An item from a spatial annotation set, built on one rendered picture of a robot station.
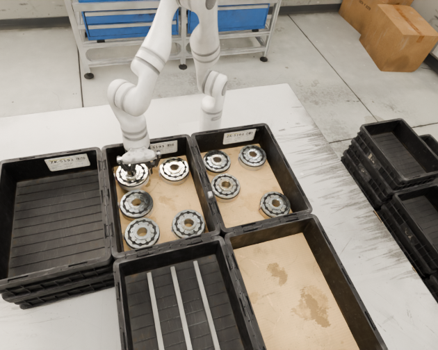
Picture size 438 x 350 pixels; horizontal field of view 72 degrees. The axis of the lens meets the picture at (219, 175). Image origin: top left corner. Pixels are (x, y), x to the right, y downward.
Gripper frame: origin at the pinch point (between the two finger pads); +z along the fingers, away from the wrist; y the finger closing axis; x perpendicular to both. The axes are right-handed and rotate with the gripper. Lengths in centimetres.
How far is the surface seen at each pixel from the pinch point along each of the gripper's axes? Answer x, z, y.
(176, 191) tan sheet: 6.1, 5.9, -10.4
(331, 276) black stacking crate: 47, 2, -48
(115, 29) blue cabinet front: -180, 49, 2
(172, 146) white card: -9.0, -0.1, -11.7
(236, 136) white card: -9.3, -0.3, -35.9
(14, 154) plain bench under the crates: -33, 19, 48
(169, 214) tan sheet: 14.3, 5.9, -6.2
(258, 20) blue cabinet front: -183, 49, -120
